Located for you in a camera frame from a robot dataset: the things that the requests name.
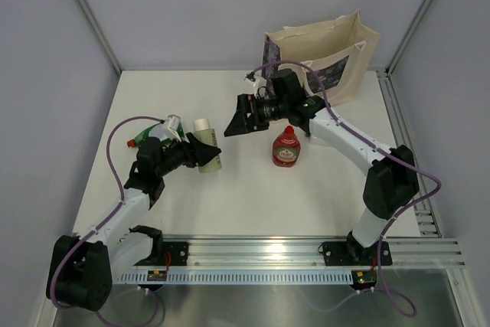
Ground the pale green cylinder container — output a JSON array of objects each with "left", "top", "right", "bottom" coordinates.
[{"left": 193, "top": 118, "right": 222, "bottom": 174}]

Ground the aluminium front rail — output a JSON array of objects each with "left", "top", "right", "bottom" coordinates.
[{"left": 110, "top": 233, "right": 468, "bottom": 270}]

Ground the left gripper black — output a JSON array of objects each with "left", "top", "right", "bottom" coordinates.
[{"left": 155, "top": 132, "right": 220, "bottom": 178}]

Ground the green bottle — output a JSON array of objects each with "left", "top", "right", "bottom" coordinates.
[{"left": 126, "top": 123, "right": 169, "bottom": 148}]

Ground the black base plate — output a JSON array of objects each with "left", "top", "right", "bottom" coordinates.
[
  {"left": 149, "top": 240, "right": 189, "bottom": 267},
  {"left": 318, "top": 240, "right": 393, "bottom": 267}
]

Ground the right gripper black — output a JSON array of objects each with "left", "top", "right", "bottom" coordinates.
[{"left": 225, "top": 93, "right": 289, "bottom": 137}]

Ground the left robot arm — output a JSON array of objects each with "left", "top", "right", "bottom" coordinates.
[{"left": 46, "top": 133, "right": 221, "bottom": 312}]

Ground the red Fairy dish soap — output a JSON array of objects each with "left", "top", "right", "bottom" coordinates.
[{"left": 272, "top": 126, "right": 301, "bottom": 167}]

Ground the white slotted cable duct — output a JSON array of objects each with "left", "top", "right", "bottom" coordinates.
[{"left": 114, "top": 270, "right": 354, "bottom": 286}]

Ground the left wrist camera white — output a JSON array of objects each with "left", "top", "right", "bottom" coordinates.
[{"left": 162, "top": 114, "right": 184, "bottom": 142}]

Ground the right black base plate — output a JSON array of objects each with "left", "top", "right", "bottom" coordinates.
[{"left": 318, "top": 240, "right": 393, "bottom": 267}]

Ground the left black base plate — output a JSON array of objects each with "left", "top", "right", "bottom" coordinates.
[{"left": 149, "top": 240, "right": 189, "bottom": 267}]

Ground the canvas tote bag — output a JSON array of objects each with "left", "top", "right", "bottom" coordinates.
[{"left": 262, "top": 11, "right": 381, "bottom": 106}]

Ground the clear flat bottle black cap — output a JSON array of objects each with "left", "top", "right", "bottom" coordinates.
[{"left": 307, "top": 134, "right": 332, "bottom": 147}]

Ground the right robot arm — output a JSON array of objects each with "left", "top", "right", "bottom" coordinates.
[{"left": 224, "top": 69, "right": 420, "bottom": 263}]

